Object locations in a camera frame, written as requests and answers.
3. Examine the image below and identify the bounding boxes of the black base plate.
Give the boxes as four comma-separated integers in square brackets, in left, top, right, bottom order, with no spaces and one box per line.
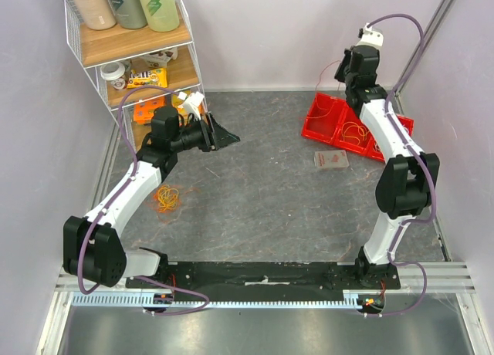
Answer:
[151,262,401,300]

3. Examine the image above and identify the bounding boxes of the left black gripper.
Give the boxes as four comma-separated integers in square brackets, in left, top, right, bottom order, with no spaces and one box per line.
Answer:
[171,112,240,153]

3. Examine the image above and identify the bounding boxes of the white wire wooden shelf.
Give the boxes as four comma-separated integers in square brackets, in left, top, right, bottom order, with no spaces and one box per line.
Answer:
[63,0,212,154]

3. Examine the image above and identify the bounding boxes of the slotted cable duct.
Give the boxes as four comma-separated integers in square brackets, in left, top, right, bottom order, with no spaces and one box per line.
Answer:
[72,291,384,309]

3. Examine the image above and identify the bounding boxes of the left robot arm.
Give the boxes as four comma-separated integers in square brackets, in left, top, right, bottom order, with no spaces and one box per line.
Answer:
[63,106,240,288]

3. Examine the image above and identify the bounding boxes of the paper coffee cup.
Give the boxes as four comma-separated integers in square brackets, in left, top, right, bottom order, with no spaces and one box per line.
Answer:
[100,62,128,90]

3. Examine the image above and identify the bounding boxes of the right orange snack boxes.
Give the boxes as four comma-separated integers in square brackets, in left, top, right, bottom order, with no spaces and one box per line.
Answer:
[171,91,205,117]

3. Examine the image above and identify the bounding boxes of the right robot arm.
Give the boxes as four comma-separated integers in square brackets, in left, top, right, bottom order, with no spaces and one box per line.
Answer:
[335,45,440,289]

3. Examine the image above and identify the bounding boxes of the orange yellow cable tangle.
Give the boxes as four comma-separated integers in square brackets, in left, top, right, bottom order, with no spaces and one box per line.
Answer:
[148,184,201,225]

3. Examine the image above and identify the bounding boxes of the aluminium corner post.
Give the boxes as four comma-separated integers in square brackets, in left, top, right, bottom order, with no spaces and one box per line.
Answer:
[392,0,464,97]

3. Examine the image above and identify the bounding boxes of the yellow candy bag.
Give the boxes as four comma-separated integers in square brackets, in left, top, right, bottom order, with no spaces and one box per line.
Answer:
[127,68,167,89]

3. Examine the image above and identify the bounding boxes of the grey sponge packet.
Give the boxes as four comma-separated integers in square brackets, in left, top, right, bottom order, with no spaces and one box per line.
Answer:
[314,150,350,171]

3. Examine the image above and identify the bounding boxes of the white snack package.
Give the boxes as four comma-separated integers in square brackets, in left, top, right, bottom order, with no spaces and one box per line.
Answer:
[140,47,178,69]

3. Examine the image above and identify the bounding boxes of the grey-green bottle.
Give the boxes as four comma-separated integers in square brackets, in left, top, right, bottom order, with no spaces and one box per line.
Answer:
[108,0,147,29]

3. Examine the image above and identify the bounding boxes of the beige bottle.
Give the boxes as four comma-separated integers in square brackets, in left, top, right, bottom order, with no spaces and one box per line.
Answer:
[73,0,117,31]

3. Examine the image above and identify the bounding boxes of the light green bottle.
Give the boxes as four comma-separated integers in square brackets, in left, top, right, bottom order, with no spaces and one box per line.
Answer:
[140,0,180,32]

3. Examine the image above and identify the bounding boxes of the red three-compartment bin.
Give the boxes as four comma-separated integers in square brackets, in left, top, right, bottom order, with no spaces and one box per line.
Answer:
[302,93,424,162]

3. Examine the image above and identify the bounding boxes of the left orange snack box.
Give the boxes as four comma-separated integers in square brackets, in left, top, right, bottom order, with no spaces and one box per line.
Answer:
[134,96,166,125]

